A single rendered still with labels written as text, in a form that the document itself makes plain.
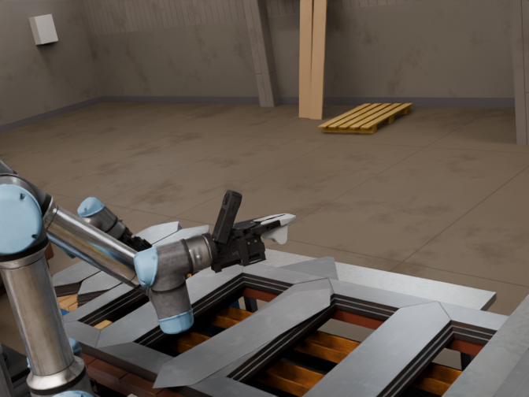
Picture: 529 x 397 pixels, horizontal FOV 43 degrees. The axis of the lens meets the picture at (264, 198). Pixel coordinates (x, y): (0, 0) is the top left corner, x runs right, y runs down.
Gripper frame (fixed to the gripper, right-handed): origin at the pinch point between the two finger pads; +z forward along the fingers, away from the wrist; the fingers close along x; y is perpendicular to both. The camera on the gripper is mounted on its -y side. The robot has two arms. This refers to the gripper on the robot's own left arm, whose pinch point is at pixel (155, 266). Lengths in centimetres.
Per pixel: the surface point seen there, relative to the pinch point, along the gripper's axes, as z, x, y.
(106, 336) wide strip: 7.1, -29.5, -1.4
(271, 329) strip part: 28.6, 13.5, 33.3
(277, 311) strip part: 33.0, 19.0, 23.7
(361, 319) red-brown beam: 52, 38, 36
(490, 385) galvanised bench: 14, 41, 116
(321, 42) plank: 254, 296, -567
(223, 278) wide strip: 33.6, 12.6, -15.1
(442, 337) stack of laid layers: 48, 49, 70
